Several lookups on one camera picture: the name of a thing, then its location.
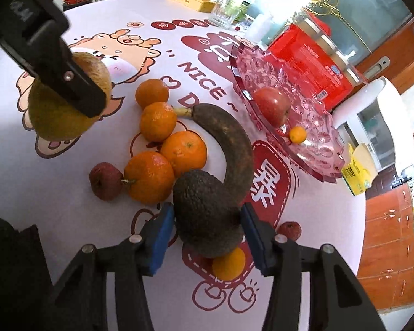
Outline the printed cartoon tablecloth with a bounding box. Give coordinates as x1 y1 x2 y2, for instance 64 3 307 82
0 0 366 331

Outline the orange mandarin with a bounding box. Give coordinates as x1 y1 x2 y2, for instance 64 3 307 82
123 151 176 205
139 102 177 143
160 130 208 179
135 79 170 109

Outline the pink glass fruit plate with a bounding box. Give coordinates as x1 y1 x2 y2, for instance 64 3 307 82
229 38 346 184

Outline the white plastic bottle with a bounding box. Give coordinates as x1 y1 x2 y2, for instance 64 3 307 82
246 14 273 42

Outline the dark avocado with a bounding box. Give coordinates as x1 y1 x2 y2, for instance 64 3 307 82
172 170 245 259

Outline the red apple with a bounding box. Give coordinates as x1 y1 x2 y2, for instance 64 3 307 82
253 87 292 128

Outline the glass door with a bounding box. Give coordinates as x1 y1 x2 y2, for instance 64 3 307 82
297 0 414 66

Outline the wooden drawer cabinet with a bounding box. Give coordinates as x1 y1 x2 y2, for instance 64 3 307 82
357 179 414 314

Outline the clear glass cup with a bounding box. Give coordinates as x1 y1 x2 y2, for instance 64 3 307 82
209 0 238 28

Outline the yellow apple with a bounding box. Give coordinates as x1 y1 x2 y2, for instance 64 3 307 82
28 51 113 142

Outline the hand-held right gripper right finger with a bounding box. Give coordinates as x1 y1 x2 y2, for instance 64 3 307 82
241 203 387 331

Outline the small orange kumquat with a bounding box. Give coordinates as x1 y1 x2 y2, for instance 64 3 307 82
288 126 307 145
212 246 246 281

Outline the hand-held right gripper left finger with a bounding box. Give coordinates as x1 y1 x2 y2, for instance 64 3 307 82
38 203 175 331

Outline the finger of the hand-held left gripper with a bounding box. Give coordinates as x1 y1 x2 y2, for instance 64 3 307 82
0 19 110 119

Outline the yellow tissue box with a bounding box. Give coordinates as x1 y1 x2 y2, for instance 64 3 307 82
341 143 378 196

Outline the white appliance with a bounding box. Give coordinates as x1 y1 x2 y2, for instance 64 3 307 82
331 76 414 176

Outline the dark overripe banana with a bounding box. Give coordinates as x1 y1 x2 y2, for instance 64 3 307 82
172 103 255 205

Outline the green label bottle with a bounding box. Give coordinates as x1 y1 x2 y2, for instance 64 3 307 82
233 0 259 25

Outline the red snack package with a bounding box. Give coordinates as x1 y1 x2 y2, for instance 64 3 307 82
266 17 357 111

